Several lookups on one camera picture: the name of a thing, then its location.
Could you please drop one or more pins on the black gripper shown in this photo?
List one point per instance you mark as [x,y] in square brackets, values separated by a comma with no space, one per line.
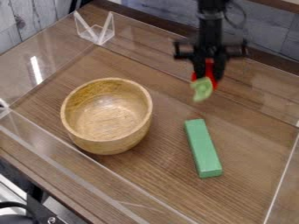
[210,43]

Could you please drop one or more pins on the red plush strawberry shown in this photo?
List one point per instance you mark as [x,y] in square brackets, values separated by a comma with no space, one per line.
[204,85]

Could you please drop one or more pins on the clear acrylic tray wall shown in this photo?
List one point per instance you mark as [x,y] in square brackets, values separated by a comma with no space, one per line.
[149,185]

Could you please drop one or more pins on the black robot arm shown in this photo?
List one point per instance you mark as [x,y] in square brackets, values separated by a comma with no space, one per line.
[216,6]

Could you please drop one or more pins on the light wooden bowl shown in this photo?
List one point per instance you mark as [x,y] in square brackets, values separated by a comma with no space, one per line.
[107,115]

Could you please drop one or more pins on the black metal stand base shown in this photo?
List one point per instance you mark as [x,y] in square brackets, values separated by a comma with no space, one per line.
[24,208]

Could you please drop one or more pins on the green rectangular block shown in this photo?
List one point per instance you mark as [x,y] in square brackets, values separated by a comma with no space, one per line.
[203,150]

